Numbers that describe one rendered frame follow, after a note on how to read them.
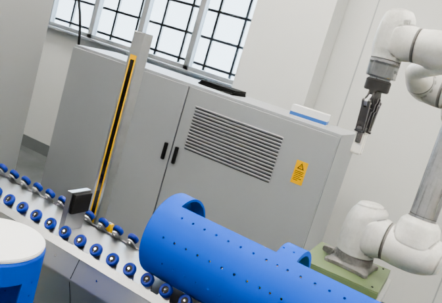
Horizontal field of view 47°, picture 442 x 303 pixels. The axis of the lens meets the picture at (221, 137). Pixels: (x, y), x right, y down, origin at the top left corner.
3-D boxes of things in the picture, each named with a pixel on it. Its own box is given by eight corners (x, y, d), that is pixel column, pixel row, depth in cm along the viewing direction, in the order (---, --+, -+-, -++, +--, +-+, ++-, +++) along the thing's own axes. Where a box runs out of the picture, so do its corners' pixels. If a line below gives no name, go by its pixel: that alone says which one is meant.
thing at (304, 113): (292, 114, 338) (296, 103, 336) (327, 125, 331) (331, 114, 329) (289, 114, 326) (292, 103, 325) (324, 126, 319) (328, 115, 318)
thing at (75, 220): (77, 224, 197) (87, 187, 194) (85, 229, 195) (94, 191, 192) (58, 229, 188) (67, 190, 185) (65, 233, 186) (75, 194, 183)
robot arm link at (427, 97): (411, 61, 195) (447, 69, 187) (419, 74, 210) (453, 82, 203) (399, 93, 195) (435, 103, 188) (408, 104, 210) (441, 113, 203)
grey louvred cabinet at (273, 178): (76, 208, 457) (116, 52, 433) (294, 322, 368) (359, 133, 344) (29, 218, 408) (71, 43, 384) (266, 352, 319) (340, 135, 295)
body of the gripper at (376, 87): (387, 80, 148) (377, 110, 149) (394, 83, 155) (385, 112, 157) (363, 74, 152) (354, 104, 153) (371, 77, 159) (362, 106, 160)
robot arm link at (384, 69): (404, 66, 154) (397, 85, 155) (375, 59, 159) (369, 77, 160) (396, 62, 146) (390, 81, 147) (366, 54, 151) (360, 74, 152)
